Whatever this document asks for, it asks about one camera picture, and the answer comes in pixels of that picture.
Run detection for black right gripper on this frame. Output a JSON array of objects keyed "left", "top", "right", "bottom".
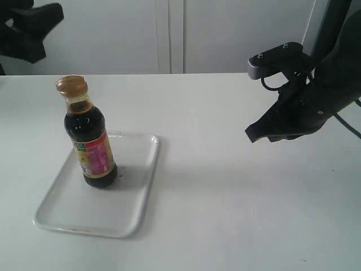
[{"left": 245, "top": 63, "right": 350, "bottom": 143}]

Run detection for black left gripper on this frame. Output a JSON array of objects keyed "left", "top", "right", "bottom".
[{"left": 1, "top": 1, "right": 64, "bottom": 64}]

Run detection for dark soy sauce bottle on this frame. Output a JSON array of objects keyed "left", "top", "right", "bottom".
[{"left": 56, "top": 75, "right": 117, "bottom": 189}]

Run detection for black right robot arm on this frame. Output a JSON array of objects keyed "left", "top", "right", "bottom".
[{"left": 245, "top": 11, "right": 360, "bottom": 142}]

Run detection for white cabinet with doors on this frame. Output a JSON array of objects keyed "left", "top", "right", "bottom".
[{"left": 1, "top": 0, "right": 328, "bottom": 75}]

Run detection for white rectangular plastic tray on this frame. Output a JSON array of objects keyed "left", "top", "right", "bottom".
[{"left": 33, "top": 131, "right": 161, "bottom": 239}]

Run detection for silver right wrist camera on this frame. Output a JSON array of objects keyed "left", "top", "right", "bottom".
[{"left": 248, "top": 42, "right": 311, "bottom": 80}]

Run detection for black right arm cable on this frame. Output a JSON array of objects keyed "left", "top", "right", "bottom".
[{"left": 261, "top": 67, "right": 361, "bottom": 139}]

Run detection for dark vertical post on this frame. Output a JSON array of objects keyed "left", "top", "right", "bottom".
[{"left": 310, "top": 0, "right": 351, "bottom": 67}]

